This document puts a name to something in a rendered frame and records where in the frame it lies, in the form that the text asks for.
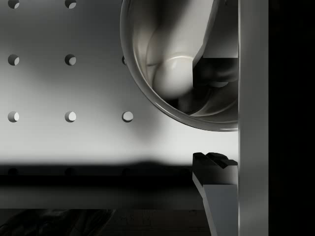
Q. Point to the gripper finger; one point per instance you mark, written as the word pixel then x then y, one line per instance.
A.
pixel 214 174
pixel 216 71

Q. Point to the black mug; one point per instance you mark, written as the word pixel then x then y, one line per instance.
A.
pixel 157 61

